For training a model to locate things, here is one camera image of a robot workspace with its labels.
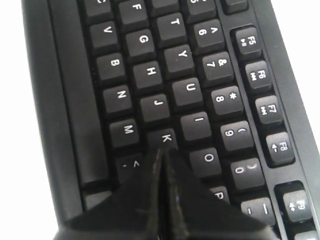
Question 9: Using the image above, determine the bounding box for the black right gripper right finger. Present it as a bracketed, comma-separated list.
[162, 149, 277, 240]

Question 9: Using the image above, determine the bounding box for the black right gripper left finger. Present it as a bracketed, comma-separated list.
[54, 149, 163, 240]

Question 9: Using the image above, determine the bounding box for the black acer keyboard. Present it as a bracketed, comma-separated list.
[21, 0, 320, 240]

